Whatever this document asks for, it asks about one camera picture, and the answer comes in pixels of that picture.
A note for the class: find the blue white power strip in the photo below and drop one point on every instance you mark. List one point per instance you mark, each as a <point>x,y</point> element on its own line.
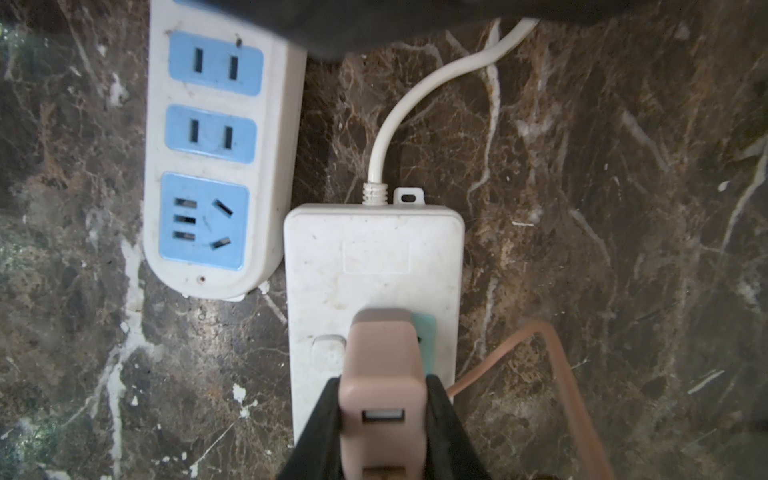
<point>223,112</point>

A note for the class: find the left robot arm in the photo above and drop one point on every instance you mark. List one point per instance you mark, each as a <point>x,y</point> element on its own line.
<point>330,30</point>

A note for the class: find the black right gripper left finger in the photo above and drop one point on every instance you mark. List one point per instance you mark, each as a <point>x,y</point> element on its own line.
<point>317,455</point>

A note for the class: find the multicolour white power strip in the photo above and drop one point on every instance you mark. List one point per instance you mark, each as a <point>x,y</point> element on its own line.
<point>342,259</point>

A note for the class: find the pink charger plug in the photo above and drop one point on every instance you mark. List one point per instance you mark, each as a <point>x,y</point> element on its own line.
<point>383,398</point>

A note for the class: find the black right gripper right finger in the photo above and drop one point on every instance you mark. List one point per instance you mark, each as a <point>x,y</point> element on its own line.
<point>450,453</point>

